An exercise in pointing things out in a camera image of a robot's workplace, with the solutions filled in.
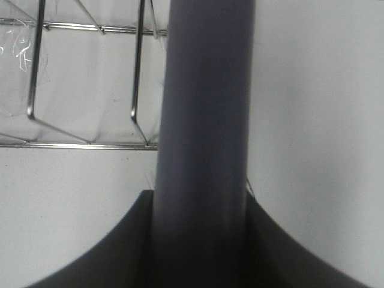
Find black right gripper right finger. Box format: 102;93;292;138
244;191;367;287

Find chrome wire dish rack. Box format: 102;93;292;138
1;1;169;151

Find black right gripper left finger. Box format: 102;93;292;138
30;190;154;287

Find purple hand brush black bristles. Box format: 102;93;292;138
151;1;255;287

